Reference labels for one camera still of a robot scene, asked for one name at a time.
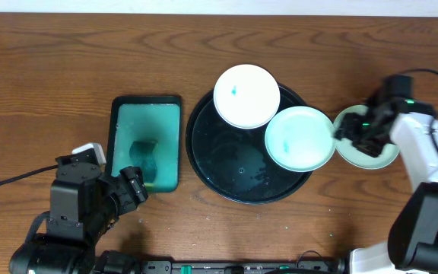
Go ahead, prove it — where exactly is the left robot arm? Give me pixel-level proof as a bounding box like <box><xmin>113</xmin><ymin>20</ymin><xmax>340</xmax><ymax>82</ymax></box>
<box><xmin>9</xmin><ymin>163</ymin><xmax>148</xmax><ymax>273</ymax></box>

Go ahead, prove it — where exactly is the white plate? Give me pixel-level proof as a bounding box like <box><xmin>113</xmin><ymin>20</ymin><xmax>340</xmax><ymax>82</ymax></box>
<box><xmin>213</xmin><ymin>64</ymin><xmax>281</xmax><ymax>129</ymax></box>

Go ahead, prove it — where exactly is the black rectangular water tray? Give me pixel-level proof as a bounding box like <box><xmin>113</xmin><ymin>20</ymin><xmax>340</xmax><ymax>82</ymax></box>
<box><xmin>105</xmin><ymin>95</ymin><xmax>182</xmax><ymax>193</ymax></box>

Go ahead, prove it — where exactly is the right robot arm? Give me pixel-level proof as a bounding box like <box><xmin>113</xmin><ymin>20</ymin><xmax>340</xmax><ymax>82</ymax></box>
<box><xmin>334</xmin><ymin>70</ymin><xmax>438</xmax><ymax>273</ymax></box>

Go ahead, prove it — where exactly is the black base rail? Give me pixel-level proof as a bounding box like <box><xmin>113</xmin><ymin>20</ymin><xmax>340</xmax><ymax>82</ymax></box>
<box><xmin>93</xmin><ymin>260</ymin><xmax>349</xmax><ymax>274</ymax></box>

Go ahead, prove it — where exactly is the green scrub sponge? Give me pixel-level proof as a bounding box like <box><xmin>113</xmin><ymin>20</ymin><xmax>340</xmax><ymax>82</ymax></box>
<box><xmin>129</xmin><ymin>140</ymin><xmax>157</xmax><ymax>183</ymax></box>

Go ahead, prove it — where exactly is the pale green plate front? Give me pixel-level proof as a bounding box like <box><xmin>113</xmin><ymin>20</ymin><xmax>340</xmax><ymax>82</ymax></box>
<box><xmin>333</xmin><ymin>105</ymin><xmax>399</xmax><ymax>170</ymax></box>

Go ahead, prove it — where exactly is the black round tray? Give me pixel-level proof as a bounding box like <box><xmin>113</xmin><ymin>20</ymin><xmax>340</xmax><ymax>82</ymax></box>
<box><xmin>186</xmin><ymin>91</ymin><xmax>312</xmax><ymax>204</ymax></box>

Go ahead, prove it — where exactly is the pale green plate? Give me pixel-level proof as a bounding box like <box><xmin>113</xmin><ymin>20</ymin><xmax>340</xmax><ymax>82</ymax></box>
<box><xmin>333</xmin><ymin>105</ymin><xmax>399</xmax><ymax>170</ymax></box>
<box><xmin>265</xmin><ymin>106</ymin><xmax>336</xmax><ymax>172</ymax></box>

